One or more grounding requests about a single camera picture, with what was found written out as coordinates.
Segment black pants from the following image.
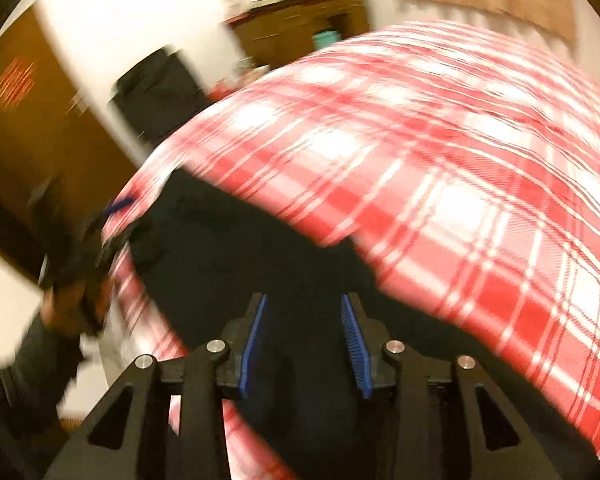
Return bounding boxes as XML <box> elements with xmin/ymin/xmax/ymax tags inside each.
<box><xmin>130</xmin><ymin>169</ymin><xmax>597</xmax><ymax>479</ymax></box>

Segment brown wooden door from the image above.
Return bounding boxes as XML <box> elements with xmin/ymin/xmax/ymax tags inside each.
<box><xmin>0</xmin><ymin>8</ymin><xmax>135</xmax><ymax>281</ymax></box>

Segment red plaid bed cover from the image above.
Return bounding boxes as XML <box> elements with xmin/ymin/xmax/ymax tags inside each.
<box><xmin>104</xmin><ymin>22</ymin><xmax>600</xmax><ymax>479</ymax></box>

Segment black folding chair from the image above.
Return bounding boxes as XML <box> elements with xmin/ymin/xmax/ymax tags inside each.
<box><xmin>111</xmin><ymin>48</ymin><xmax>211</xmax><ymax>148</ymax></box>

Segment dark sleeved left forearm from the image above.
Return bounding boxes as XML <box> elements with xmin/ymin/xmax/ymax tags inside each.
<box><xmin>0</xmin><ymin>315</ymin><xmax>83</xmax><ymax>479</ymax></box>

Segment teal box in desk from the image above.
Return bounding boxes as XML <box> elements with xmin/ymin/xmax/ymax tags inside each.
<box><xmin>312</xmin><ymin>29</ymin><xmax>341</xmax><ymax>50</ymax></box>

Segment person left hand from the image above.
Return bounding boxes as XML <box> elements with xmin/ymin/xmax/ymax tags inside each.
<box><xmin>40</xmin><ymin>278</ymin><xmax>112</xmax><ymax>338</ymax></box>

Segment dark wooden desk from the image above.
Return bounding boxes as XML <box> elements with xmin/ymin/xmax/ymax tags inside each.
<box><xmin>225</xmin><ymin>0</ymin><xmax>370</xmax><ymax>70</ymax></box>

